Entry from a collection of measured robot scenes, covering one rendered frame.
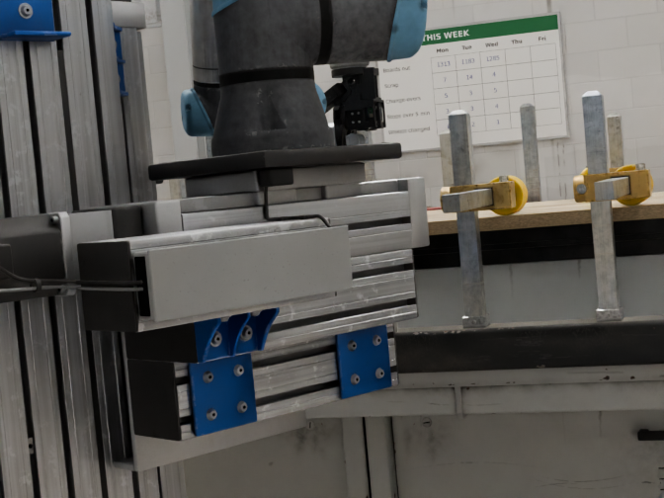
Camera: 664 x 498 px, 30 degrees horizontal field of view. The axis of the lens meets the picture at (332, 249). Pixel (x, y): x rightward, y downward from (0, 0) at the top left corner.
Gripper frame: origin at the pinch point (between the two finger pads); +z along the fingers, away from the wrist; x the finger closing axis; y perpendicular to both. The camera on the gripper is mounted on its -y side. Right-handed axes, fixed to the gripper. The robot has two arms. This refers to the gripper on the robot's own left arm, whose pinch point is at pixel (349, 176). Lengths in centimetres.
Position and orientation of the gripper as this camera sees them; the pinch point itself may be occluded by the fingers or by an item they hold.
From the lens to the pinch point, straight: 234.1
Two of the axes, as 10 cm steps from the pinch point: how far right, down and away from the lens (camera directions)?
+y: 9.4, -0.7, -3.2
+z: 0.9, 9.9, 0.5
